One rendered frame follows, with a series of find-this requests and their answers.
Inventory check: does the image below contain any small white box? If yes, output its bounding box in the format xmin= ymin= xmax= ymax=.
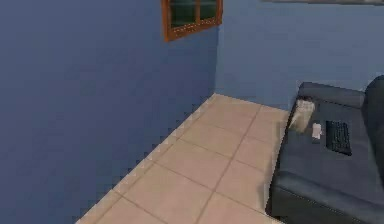
xmin=311 ymin=122 xmax=323 ymax=140

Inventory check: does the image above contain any dark blue sofa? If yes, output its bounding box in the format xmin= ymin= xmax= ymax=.
xmin=265 ymin=75 xmax=384 ymax=224

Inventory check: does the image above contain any brown framed window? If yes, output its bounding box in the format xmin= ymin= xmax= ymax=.
xmin=161 ymin=0 xmax=224 ymax=43

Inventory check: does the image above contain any grey wall picture frame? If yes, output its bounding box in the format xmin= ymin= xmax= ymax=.
xmin=261 ymin=0 xmax=384 ymax=7

